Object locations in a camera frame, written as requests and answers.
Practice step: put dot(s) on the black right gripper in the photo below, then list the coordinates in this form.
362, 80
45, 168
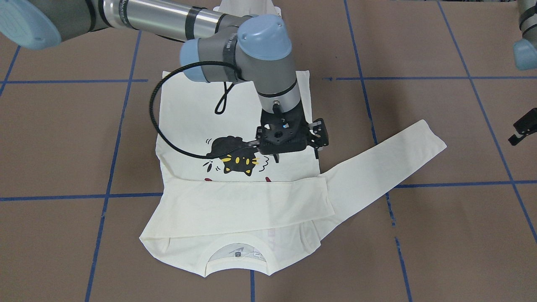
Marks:
317, 133

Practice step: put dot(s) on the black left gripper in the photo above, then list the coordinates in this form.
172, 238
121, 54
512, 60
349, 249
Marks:
524, 126

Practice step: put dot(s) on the cream long-sleeve cat shirt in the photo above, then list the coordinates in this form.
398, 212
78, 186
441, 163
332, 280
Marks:
246, 211

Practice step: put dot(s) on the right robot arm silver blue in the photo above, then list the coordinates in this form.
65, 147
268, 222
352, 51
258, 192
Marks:
217, 47

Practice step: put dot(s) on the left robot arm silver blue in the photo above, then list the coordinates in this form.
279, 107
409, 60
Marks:
525, 57

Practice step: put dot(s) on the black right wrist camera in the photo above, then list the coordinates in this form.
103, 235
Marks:
318, 135

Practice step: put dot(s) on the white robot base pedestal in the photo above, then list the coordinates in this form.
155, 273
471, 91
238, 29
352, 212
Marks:
248, 7

